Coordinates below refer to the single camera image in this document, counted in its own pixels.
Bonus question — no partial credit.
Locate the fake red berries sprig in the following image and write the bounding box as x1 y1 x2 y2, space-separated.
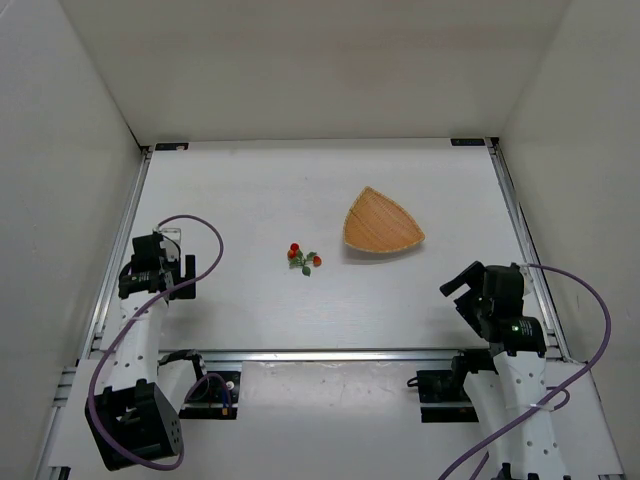
287 243 322 277

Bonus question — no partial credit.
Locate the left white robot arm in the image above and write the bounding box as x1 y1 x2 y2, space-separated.
85 227 204 471

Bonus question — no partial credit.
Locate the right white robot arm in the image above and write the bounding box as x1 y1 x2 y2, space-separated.
440 262 571 479

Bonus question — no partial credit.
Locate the woven wicker fruit bowl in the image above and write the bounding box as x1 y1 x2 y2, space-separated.
343 186 426 254

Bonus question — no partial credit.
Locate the front aluminium frame rail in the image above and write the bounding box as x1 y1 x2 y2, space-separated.
149 349 466 363

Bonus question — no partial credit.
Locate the aluminium frame rail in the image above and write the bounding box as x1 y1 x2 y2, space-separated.
484 137 627 479
149 349 466 363
31 144 155 479

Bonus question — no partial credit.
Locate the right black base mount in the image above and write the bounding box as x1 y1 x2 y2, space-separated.
406 349 496 423

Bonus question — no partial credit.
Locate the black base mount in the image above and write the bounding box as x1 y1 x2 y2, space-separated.
406 349 496 423
158 349 241 420

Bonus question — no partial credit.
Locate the left aluminium frame rail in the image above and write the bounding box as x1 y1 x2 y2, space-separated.
31 144 155 479

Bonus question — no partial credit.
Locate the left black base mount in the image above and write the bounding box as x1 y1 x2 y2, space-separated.
158 349 241 420

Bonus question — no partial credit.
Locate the left black corner bracket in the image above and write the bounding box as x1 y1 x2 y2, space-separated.
154 142 189 151

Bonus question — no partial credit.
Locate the black corner bracket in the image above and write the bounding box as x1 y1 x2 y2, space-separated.
450 138 485 147
154 142 189 151

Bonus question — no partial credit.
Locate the right black corner bracket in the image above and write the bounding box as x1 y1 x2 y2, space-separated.
450 138 485 147

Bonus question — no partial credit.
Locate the right aluminium frame rail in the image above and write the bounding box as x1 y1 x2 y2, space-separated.
484 137 627 479

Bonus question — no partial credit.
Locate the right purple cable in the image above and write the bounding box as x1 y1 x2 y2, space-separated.
437 263 613 480

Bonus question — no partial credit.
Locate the purple cable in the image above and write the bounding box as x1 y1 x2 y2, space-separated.
437 263 613 480
87 214 225 472

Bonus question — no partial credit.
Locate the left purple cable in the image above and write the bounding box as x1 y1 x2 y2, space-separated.
87 214 225 472

